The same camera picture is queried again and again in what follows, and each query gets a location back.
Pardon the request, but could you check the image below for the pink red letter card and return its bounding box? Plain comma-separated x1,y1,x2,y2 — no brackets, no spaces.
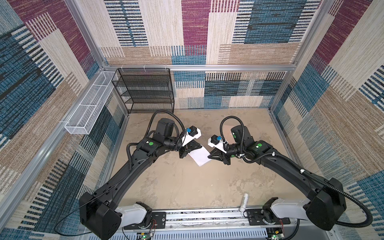
188,147,211,167

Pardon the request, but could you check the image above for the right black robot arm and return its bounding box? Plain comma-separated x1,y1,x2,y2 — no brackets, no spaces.
208,125,347,231

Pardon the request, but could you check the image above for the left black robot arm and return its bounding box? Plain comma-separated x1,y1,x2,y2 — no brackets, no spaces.
79,118,202,240

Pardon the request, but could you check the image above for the pale pink open envelope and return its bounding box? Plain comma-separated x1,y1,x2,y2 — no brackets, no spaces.
223,124,242,144

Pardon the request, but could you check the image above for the white glue stick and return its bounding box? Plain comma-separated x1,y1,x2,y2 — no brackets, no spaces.
239,193,249,213

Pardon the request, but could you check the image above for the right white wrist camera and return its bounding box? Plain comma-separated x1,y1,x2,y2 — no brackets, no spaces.
208,135,227,153

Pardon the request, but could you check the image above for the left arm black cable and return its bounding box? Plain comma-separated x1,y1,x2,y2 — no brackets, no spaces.
53,109,187,240

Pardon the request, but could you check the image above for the black wire mesh shelf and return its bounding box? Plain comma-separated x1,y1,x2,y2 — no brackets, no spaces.
112,68,175,114

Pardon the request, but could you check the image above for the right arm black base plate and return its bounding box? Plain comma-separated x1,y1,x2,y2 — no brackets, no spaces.
243,209,291,226

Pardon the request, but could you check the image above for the aluminium mounting rail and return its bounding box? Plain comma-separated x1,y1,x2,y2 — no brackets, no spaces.
78,205,331,240

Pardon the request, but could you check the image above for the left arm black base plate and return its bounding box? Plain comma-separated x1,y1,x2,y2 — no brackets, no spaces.
123,212,167,230

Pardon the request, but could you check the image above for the white wire mesh basket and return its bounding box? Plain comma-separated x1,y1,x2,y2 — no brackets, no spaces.
65,72,115,135

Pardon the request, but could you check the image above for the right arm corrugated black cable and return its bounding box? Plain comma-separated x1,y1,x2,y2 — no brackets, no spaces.
219,115,374,229

